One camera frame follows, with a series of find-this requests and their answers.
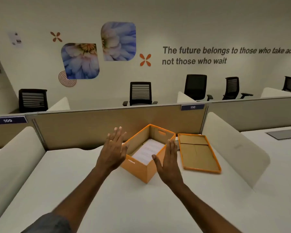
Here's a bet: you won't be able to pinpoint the person's right hand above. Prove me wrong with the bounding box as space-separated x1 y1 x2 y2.
152 139 184 190

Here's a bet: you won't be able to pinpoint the person's left hand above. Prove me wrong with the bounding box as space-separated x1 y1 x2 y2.
96 127 129 172

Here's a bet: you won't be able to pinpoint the person's left forearm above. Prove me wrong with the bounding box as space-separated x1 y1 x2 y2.
47 165 112 225

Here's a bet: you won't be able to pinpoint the person's right forearm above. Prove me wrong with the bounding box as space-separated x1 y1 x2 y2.
171 182 244 233

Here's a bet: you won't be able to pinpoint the white paper sheets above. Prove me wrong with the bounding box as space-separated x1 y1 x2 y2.
131 139 166 165

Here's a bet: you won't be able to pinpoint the orange cardboard box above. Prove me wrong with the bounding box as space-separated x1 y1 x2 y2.
120 124 176 184

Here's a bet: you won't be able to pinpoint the beige desk partition panel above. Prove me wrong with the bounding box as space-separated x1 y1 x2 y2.
32 103 207 151
206 95 291 133
0 115 40 151

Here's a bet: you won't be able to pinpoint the orange cardboard box lid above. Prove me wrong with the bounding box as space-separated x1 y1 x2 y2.
178 133 222 174

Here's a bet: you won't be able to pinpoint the small white side divider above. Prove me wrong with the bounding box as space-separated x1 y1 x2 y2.
46 96 70 112
177 91 197 104
260 87 291 98

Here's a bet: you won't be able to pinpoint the blue desk number label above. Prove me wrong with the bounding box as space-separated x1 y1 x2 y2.
0 116 28 125
180 104 205 111

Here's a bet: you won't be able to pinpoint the large white side divider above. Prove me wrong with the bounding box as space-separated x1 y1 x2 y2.
201 112 271 188
0 126 46 226

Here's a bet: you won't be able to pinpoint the grey shirt sleeve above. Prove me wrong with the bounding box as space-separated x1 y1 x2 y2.
21 212 71 233

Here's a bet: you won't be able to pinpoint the orange spiral wall decal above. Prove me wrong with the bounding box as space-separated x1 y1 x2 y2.
58 70 77 88

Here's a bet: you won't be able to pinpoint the orange petal wall decal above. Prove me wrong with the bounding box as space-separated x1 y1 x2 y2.
50 32 63 43
139 53 152 67

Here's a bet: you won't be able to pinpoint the blue flower wall picture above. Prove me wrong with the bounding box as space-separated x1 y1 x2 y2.
101 21 137 62
61 43 100 80

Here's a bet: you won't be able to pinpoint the grey wall lettering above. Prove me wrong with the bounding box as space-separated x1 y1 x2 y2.
162 45 291 66

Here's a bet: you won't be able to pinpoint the grey desk cable cover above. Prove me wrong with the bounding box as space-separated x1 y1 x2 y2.
266 128 291 140

